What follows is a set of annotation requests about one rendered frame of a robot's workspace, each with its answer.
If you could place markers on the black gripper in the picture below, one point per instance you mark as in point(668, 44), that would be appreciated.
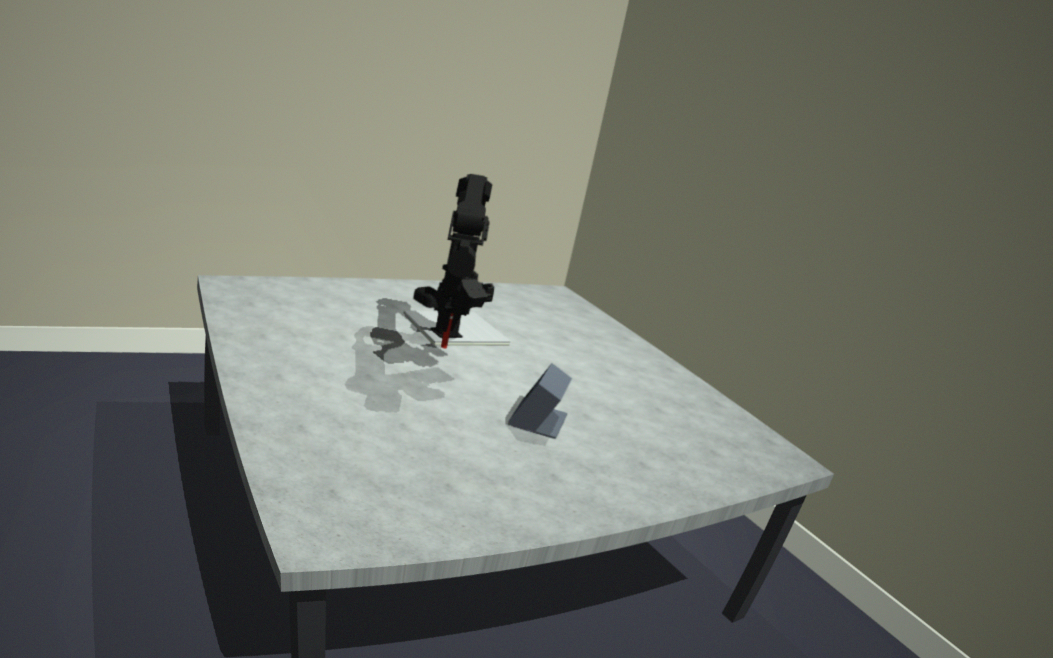
point(444, 301)

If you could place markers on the dark red peg with white band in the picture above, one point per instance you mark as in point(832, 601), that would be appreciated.
point(446, 335)

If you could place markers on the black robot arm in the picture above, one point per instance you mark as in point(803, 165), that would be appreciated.
point(469, 220)

